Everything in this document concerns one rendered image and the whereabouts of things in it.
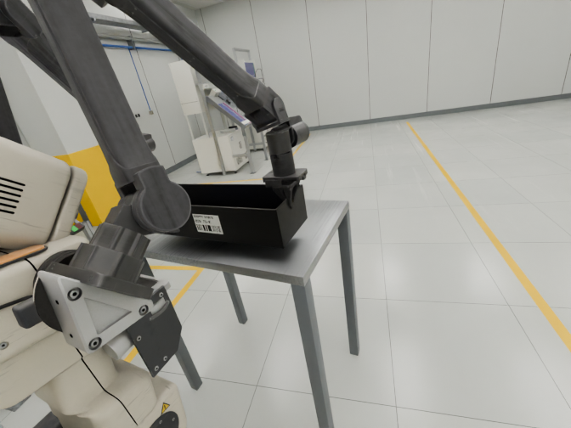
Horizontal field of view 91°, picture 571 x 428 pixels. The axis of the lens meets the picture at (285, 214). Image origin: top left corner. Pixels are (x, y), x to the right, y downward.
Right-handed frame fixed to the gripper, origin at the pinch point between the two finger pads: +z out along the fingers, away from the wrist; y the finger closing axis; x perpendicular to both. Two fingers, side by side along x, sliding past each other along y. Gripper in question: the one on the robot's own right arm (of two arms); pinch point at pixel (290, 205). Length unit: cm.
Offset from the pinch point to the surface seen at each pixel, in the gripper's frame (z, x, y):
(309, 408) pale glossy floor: 93, 2, 7
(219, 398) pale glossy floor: 93, 12, 47
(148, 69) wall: -86, -347, 420
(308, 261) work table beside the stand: 13.3, 6.4, -5.5
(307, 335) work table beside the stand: 33.7, 12.8, -4.6
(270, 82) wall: -25, -597, 316
